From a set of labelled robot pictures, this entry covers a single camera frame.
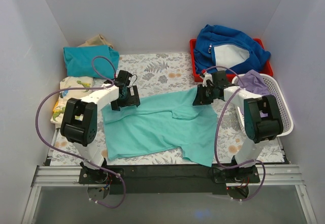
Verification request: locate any mint green t shirt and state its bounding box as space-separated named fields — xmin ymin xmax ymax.
xmin=102 ymin=88 xmax=217 ymax=167

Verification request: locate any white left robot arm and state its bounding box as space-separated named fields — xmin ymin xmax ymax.
xmin=60 ymin=70 xmax=140 ymax=183

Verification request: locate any floral patterned table mat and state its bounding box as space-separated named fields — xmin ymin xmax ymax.
xmin=49 ymin=53 xmax=285 ymax=166

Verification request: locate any lavender purple t shirt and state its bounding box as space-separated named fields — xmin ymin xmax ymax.
xmin=238 ymin=70 xmax=270 ymax=96

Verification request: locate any blue fleece jacket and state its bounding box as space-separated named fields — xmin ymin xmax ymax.
xmin=193 ymin=24 xmax=271 ymax=74

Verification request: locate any dinosaur print folded garment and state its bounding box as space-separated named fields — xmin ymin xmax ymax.
xmin=50 ymin=76 xmax=93 ymax=129

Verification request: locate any white perforated basket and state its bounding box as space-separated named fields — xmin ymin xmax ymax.
xmin=232 ymin=74 xmax=294 ymax=137

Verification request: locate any teal folded t shirt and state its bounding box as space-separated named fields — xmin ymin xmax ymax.
xmin=63 ymin=45 xmax=119 ymax=79

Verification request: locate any beige folded garment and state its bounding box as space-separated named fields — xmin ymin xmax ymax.
xmin=78 ymin=34 xmax=114 ymax=49

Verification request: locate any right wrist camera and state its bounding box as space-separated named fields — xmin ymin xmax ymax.
xmin=200 ymin=70 xmax=213 ymax=86

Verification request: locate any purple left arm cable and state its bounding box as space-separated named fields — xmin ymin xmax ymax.
xmin=36 ymin=56 xmax=126 ymax=208

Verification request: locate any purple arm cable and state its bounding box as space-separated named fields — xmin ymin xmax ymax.
xmin=36 ymin=56 xmax=126 ymax=208
xmin=203 ymin=66 xmax=266 ymax=202

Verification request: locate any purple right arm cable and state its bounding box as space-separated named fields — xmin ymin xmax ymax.
xmin=203 ymin=66 xmax=266 ymax=202

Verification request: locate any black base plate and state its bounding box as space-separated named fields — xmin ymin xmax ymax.
xmin=78 ymin=165 xmax=261 ymax=196

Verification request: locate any aluminium frame rail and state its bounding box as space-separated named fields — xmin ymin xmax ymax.
xmin=22 ymin=164 xmax=317 ymax=223

